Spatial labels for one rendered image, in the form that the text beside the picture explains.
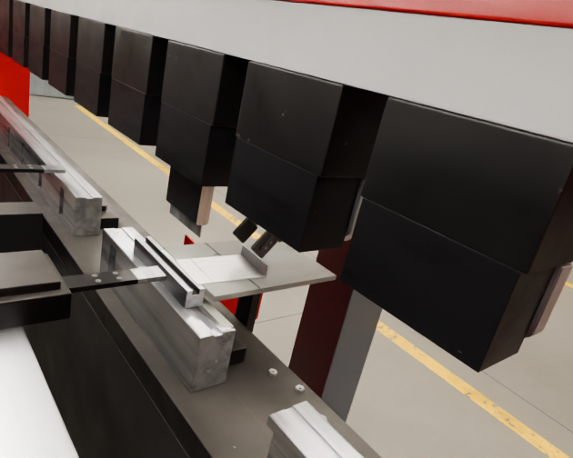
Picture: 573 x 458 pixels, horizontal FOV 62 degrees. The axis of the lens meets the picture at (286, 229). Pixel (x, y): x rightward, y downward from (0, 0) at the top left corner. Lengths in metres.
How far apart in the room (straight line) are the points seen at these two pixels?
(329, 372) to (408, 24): 1.31
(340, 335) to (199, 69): 1.06
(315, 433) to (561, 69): 0.43
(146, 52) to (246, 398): 0.54
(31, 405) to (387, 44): 0.47
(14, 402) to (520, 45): 0.53
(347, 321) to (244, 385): 0.78
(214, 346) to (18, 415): 0.27
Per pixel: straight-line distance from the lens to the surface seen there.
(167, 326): 0.77
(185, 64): 0.67
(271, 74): 0.51
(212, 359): 0.72
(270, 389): 0.77
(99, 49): 0.97
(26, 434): 0.53
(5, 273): 0.68
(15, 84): 2.83
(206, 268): 0.80
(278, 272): 0.84
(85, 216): 1.17
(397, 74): 0.40
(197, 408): 0.72
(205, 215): 0.70
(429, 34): 0.39
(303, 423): 0.59
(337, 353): 1.57
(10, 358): 0.61
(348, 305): 1.47
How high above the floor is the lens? 1.35
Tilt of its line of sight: 19 degrees down
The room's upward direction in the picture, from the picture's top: 13 degrees clockwise
